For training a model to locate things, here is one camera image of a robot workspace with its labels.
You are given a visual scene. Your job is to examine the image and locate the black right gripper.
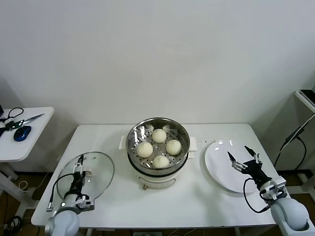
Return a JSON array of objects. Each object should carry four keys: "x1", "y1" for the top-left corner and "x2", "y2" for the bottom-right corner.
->
[{"x1": 226, "y1": 145, "x2": 273, "y2": 190}]

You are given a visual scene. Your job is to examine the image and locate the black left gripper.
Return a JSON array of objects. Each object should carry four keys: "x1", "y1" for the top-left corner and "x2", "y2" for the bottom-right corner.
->
[{"x1": 69, "y1": 154, "x2": 87, "y2": 195}]

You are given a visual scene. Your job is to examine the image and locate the round glass pot lid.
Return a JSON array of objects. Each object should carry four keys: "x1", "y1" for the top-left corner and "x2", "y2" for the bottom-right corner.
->
[{"x1": 57, "y1": 151, "x2": 116, "y2": 200}]

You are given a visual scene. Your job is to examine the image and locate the white steamed baozi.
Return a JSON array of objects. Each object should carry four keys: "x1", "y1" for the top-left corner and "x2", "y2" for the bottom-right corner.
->
[
  {"x1": 152, "y1": 128, "x2": 167, "y2": 144},
  {"x1": 137, "y1": 142, "x2": 154, "y2": 158},
  {"x1": 153, "y1": 154, "x2": 170, "y2": 169},
  {"x1": 166, "y1": 139, "x2": 182, "y2": 155}
]

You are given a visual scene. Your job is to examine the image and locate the stainless perforated steamer basket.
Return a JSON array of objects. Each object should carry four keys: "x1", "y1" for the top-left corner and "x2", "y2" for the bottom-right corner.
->
[{"x1": 119, "y1": 117, "x2": 198, "y2": 176}]

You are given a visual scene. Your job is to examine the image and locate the white round plate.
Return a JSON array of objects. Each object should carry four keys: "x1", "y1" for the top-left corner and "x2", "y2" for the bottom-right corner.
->
[{"x1": 204, "y1": 140, "x2": 266, "y2": 194}]

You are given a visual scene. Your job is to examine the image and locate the white side table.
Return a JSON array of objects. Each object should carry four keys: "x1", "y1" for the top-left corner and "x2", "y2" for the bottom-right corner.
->
[{"x1": 0, "y1": 106, "x2": 55, "y2": 217}]

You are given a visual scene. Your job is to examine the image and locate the blue black computer mouse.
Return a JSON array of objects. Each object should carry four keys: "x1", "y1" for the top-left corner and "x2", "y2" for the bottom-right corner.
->
[{"x1": 13, "y1": 125, "x2": 32, "y2": 142}]

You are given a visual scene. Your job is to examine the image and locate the white electric cooker pot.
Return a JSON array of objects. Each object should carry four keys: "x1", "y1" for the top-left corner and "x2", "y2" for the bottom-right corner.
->
[{"x1": 127, "y1": 147, "x2": 195, "y2": 191}]

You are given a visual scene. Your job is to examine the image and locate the white equipment stand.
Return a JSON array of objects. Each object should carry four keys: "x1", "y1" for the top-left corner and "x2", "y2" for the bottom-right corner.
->
[{"x1": 295, "y1": 88, "x2": 315, "y2": 116}]

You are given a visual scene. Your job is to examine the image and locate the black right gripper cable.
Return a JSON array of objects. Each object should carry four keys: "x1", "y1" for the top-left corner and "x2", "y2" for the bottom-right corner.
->
[{"x1": 243, "y1": 178, "x2": 271, "y2": 213}]

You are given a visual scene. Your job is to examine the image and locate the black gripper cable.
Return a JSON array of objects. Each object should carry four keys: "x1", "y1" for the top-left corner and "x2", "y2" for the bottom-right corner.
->
[
  {"x1": 243, "y1": 178, "x2": 271, "y2": 213},
  {"x1": 46, "y1": 172, "x2": 76, "y2": 212}
]

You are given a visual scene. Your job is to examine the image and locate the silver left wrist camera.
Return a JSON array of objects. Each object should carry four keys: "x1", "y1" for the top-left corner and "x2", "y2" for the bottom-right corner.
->
[{"x1": 76, "y1": 195, "x2": 95, "y2": 212}]

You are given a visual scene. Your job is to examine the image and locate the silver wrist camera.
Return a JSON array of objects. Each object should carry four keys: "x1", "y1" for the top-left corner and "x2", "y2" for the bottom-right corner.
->
[
  {"x1": 76, "y1": 195, "x2": 95, "y2": 212},
  {"x1": 260, "y1": 177, "x2": 288, "y2": 201}
]

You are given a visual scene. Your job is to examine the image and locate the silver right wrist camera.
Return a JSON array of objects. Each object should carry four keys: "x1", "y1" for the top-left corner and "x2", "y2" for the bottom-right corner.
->
[{"x1": 260, "y1": 177, "x2": 288, "y2": 201}]

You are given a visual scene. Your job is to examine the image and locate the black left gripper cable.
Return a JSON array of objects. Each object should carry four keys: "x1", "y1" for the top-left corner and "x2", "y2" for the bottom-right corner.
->
[{"x1": 46, "y1": 172, "x2": 76, "y2": 212}]

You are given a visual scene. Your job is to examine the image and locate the black power adapter cable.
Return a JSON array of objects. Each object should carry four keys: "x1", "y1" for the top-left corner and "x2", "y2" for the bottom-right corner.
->
[{"x1": 273, "y1": 112, "x2": 315, "y2": 171}]

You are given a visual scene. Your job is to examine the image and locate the white coiled floor cord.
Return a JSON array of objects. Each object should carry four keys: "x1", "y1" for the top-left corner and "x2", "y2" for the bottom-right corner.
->
[{"x1": 19, "y1": 172, "x2": 50, "y2": 192}]

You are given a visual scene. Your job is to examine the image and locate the black handled scissors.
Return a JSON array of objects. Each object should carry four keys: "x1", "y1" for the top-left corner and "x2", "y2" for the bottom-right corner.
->
[{"x1": 0, "y1": 107, "x2": 45, "y2": 137}]

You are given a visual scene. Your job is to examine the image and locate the black floor cables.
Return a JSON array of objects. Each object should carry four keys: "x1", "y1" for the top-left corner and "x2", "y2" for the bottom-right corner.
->
[{"x1": 4, "y1": 215, "x2": 24, "y2": 232}]

